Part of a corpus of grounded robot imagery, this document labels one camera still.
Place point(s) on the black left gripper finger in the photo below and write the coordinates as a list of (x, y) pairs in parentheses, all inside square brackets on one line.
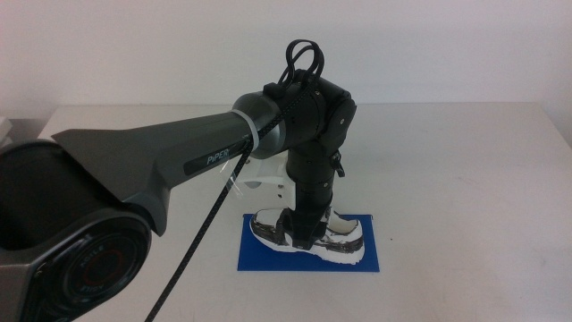
[(307, 230)]

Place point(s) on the white and black sneaker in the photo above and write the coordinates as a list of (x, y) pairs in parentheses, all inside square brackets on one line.
[(344, 237)]

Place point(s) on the white side furniture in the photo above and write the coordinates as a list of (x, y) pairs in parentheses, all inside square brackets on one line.
[(4, 129)]

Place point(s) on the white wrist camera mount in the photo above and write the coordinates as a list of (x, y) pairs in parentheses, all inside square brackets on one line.
[(268, 172)]

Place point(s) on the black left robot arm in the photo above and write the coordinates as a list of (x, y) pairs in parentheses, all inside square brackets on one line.
[(134, 152)]

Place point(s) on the white zip tie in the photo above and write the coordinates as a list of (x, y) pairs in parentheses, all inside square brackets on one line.
[(250, 127)]

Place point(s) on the blue rectangular mat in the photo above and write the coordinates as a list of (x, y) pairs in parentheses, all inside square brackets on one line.
[(259, 261)]

